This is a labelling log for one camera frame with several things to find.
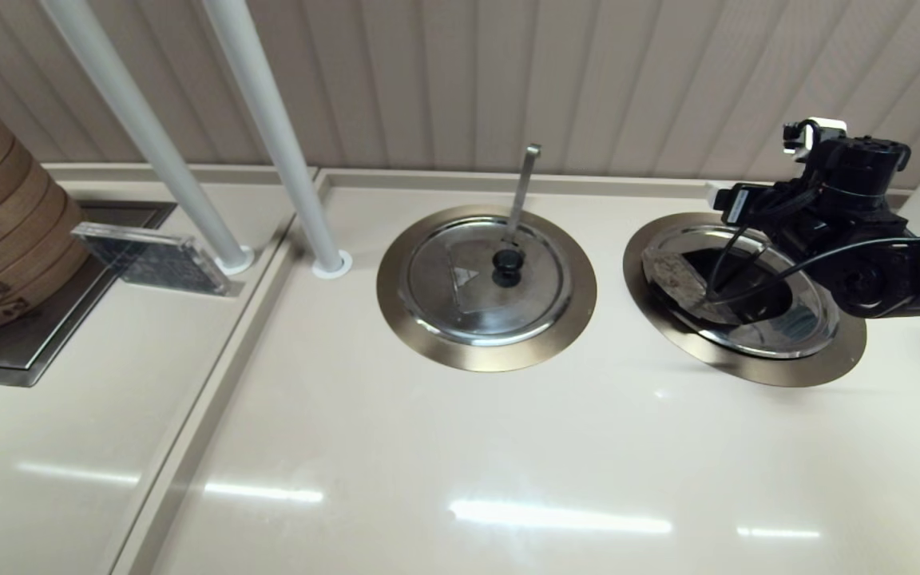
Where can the recessed steel tray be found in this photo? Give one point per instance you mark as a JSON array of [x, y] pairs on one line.
[[45, 351]]

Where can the round steel soup well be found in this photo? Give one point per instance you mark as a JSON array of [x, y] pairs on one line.
[[791, 374]]

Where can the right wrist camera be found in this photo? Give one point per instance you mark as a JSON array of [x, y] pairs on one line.
[[815, 132]]

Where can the steel hinged lid black knob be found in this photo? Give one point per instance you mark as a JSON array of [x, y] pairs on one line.
[[444, 311], [747, 339]]

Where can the clear acrylic sign holder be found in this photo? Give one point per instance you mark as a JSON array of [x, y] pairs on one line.
[[156, 259]]

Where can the white round pole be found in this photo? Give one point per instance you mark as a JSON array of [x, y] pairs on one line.
[[283, 144], [155, 144]]

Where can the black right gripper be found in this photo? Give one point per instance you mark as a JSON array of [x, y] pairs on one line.
[[755, 209]]

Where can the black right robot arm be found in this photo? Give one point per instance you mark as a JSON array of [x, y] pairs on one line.
[[883, 271]]

